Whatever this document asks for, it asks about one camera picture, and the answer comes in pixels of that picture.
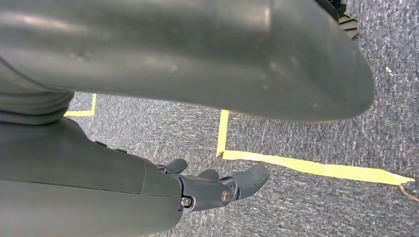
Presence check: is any thin brown cord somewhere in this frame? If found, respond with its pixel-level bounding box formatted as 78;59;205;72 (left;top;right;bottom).
398;184;419;203

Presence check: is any yellow floor tape square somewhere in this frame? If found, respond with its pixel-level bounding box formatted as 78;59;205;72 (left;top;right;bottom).
215;109;417;187
63;93;98;118

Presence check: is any black ribbed base part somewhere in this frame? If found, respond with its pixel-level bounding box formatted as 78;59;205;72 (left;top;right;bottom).
314;0;360;41

